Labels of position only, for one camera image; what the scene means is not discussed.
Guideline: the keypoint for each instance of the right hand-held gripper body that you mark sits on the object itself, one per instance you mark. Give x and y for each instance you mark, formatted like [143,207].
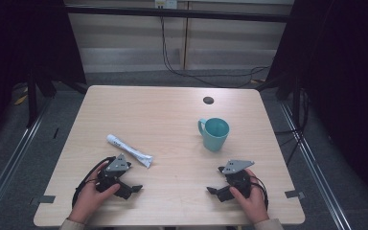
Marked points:
[238,174]

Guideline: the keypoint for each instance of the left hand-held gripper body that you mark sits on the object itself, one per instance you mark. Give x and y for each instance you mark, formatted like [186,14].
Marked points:
[117,166]

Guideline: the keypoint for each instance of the person's right hand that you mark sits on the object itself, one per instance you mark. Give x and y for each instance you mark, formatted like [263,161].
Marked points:
[252,201]

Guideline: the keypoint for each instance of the person's left hand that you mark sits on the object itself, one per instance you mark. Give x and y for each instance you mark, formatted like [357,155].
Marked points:
[87,199]

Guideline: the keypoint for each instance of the white toothpaste tube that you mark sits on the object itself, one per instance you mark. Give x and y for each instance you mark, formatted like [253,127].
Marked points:
[129,150]

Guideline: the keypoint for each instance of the teal cup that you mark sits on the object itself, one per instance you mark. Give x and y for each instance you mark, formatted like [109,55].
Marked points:
[215,135]

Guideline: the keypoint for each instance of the grey tape piece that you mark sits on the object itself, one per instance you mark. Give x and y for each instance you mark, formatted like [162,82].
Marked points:
[294,194]
[43,200]

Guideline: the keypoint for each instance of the small black floor strip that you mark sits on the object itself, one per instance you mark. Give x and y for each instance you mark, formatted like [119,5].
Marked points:
[56,133]

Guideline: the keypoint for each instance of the round dark table grommet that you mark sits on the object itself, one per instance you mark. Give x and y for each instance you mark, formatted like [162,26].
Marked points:
[208,100]

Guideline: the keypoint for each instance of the black metal stand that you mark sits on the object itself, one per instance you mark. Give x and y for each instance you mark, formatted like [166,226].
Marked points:
[296,102]
[32,102]

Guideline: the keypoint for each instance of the yellow floor scrap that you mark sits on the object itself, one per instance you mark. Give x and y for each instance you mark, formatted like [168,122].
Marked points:
[20,100]

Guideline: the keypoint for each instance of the dark curtain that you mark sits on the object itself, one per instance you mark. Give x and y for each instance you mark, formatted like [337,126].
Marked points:
[348,80]
[19,41]

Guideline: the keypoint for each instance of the black horizontal bar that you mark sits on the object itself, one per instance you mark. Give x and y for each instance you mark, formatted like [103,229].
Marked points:
[179,13]

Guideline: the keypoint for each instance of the metal floor rail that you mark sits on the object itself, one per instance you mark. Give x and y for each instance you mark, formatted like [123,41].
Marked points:
[316,166]
[9,159]

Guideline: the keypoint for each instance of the white wall socket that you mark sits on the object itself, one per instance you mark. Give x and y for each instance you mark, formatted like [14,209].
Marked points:
[166,3]

